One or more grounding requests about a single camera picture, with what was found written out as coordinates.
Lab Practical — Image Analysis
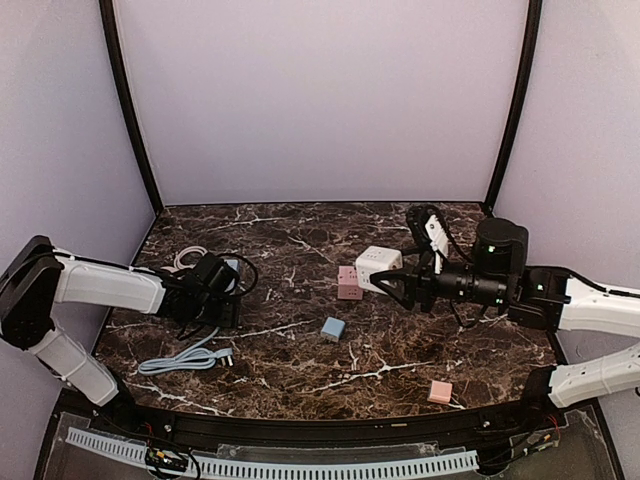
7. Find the white cube socket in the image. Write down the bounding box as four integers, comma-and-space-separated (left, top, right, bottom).
355, 246, 403, 293

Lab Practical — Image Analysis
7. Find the blue power strip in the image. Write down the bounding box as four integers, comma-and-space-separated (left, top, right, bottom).
224, 259, 240, 275

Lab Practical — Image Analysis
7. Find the blue cube plug adapter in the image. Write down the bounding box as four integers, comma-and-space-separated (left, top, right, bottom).
320, 317, 346, 342

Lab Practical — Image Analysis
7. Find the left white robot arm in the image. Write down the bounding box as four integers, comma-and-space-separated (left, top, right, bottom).
1, 236, 242, 407

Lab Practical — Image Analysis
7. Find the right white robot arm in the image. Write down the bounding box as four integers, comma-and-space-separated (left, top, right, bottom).
370, 245, 639, 410

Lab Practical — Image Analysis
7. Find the pink small plug adapter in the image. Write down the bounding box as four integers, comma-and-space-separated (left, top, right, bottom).
427, 381, 453, 404

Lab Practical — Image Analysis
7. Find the pink cube socket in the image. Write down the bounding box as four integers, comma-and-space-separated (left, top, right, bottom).
337, 266, 363, 301

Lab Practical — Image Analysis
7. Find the small circuit board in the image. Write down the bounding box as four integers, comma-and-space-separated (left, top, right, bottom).
144, 447, 189, 472

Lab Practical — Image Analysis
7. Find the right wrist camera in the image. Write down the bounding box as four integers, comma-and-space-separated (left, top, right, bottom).
424, 214, 449, 274

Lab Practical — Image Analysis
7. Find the white coiled cable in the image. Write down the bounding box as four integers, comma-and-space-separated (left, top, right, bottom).
164, 247, 209, 274

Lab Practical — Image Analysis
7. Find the black front table rail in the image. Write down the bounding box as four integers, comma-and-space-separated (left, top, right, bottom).
113, 403, 532, 450

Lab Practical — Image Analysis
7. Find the grey slotted cable duct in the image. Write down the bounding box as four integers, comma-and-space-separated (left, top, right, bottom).
65, 427, 479, 479

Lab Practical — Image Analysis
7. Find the right black frame post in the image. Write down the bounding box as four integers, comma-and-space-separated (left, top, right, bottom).
482, 0, 543, 216

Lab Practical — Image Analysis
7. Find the black frame post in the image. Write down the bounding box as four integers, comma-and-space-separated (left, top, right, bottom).
98, 0, 164, 216
482, 0, 543, 216

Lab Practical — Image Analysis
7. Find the left black frame post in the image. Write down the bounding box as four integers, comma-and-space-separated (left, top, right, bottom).
98, 0, 164, 216

